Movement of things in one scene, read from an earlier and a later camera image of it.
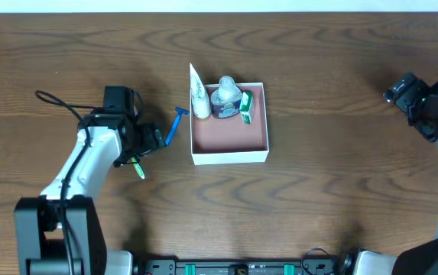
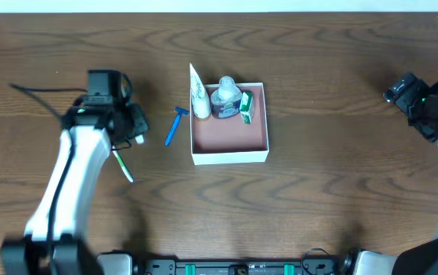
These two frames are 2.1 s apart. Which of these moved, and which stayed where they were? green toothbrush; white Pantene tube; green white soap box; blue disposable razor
Moved: green toothbrush
Stayed: green white soap box; white Pantene tube; blue disposable razor
